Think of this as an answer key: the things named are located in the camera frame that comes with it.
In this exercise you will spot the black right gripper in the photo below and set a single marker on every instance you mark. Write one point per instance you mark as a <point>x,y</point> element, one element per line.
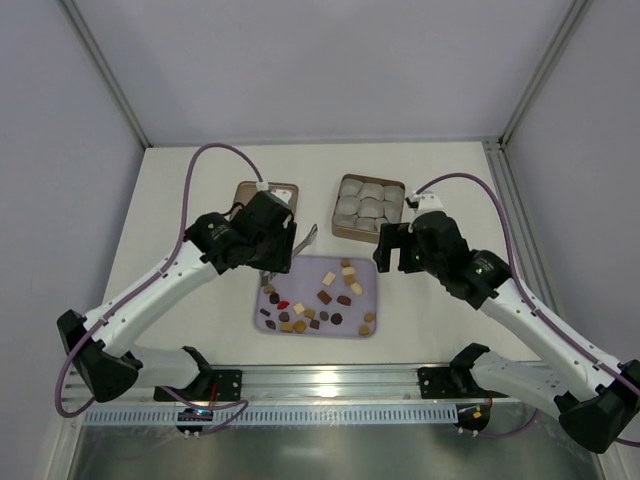
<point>392,245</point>

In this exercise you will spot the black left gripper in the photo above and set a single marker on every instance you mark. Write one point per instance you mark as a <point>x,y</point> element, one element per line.
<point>284,246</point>

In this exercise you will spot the metal tongs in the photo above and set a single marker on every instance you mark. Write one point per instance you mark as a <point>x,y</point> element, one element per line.
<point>267,277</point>

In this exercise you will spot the white rectangular chocolate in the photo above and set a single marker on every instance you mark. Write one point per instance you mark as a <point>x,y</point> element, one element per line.
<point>329,278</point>

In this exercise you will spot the milk brown ridged chocolate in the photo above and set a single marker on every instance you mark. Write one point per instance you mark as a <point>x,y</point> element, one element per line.
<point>344,300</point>

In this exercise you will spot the milk brown rectangular chocolate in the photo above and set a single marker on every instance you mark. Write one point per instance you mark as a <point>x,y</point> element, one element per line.
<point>324,297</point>

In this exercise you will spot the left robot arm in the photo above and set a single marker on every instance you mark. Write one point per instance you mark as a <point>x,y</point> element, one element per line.
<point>101,342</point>

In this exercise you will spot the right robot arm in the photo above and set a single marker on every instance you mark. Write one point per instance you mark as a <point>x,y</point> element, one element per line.
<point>592,394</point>

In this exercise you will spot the white ridged square chocolate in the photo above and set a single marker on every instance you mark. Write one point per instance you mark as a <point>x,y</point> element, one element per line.
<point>299,308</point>

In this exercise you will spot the dark rose chocolate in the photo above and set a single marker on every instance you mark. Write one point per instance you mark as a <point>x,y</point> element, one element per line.
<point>336,319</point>

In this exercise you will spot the caramel ridged leaf chocolate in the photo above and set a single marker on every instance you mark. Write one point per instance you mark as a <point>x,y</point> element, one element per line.
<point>300,326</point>

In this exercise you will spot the gold tin box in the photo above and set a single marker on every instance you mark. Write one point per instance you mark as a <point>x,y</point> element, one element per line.
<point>364,204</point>

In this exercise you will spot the lilac plastic tray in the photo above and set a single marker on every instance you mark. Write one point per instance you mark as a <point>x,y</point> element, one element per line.
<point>302,284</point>

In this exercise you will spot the aluminium frame rail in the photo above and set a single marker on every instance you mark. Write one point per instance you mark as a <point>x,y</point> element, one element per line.
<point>330,382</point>

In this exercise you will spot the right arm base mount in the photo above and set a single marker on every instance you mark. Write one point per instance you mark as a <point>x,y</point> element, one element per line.
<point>444,382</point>

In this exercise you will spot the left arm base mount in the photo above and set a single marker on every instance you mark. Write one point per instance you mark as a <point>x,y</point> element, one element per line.
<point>222,385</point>

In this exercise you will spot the white slotted cable duct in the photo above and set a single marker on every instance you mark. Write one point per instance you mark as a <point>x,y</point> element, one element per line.
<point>274,415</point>

